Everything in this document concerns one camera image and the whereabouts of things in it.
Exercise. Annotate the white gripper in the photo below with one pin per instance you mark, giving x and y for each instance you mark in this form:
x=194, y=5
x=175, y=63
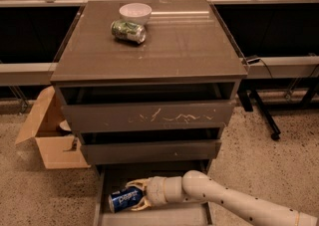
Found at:
x=156, y=190

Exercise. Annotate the blue pepsi can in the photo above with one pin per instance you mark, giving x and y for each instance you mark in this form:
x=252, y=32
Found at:
x=125, y=198

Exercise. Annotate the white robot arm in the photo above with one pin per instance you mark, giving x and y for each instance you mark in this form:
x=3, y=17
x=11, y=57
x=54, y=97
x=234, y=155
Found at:
x=196, y=186

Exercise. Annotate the grey open bottom drawer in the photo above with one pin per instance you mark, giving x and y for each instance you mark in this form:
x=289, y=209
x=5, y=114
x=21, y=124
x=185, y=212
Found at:
x=115, y=177

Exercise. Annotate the grey middle drawer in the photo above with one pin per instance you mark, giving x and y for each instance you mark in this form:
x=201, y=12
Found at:
x=151, y=145

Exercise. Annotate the grey three-drawer cabinet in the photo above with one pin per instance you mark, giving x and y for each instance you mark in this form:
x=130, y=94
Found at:
x=185, y=44

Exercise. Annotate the grey top drawer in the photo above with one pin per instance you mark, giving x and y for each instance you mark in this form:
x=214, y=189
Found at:
x=147, y=107

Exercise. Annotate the green soda can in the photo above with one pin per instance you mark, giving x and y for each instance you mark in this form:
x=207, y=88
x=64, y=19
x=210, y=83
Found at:
x=128, y=31

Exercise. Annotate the open cardboard box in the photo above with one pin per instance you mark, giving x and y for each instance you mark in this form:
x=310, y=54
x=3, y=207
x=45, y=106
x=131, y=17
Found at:
x=58, y=148

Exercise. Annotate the black stand with wheel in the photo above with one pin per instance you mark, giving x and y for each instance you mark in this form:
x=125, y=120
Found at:
x=245, y=96

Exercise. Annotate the white bowl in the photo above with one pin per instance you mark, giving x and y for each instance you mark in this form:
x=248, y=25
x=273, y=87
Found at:
x=136, y=12

